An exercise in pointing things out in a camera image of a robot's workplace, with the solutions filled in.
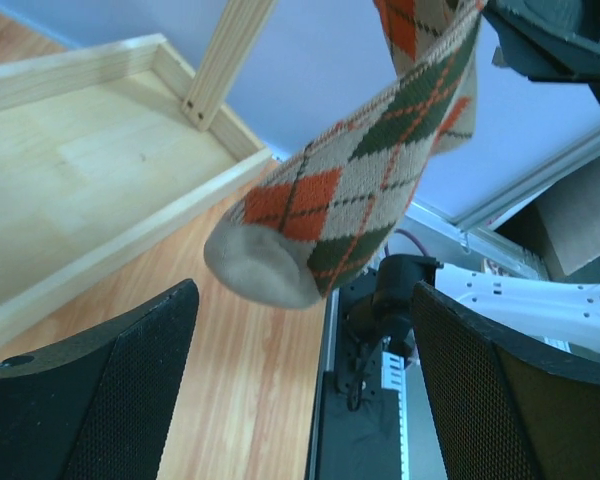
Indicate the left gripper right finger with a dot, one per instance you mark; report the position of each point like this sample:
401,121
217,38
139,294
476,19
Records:
504,405

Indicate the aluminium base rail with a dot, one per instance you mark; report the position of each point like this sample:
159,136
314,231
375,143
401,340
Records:
507,397

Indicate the black cloth strip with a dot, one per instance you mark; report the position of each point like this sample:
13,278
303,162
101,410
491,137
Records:
364,444

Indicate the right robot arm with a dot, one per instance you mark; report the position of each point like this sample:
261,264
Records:
370,320

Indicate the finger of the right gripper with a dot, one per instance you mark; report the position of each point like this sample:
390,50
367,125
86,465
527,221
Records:
549,41

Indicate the wooden hanger rack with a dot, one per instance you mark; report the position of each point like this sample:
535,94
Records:
105,151

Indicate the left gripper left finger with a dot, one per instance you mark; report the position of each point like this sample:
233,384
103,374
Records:
98,404

